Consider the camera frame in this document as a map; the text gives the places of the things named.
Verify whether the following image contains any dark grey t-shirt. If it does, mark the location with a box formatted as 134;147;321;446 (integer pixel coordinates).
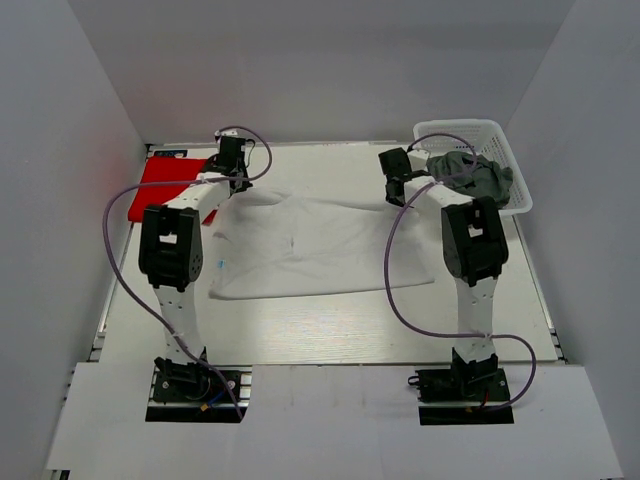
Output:
426;151;514;208

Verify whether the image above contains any white t-shirt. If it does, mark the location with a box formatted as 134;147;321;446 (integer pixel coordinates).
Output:
205;187;435;301

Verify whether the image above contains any blue label sticker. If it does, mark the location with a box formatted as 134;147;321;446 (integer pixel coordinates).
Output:
152;149;188;158

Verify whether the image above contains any folded red t-shirt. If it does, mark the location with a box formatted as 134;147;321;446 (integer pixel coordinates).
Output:
126;156;221;227

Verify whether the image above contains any white plastic basket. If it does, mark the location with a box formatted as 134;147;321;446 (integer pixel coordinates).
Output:
413;118;533;217

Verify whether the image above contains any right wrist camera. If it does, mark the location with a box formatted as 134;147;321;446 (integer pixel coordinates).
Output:
407;149;431;170

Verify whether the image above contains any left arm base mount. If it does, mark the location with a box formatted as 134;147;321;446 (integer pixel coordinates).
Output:
145;357;252;424

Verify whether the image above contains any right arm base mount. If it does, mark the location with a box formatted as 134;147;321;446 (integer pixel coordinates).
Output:
407;368;514;426

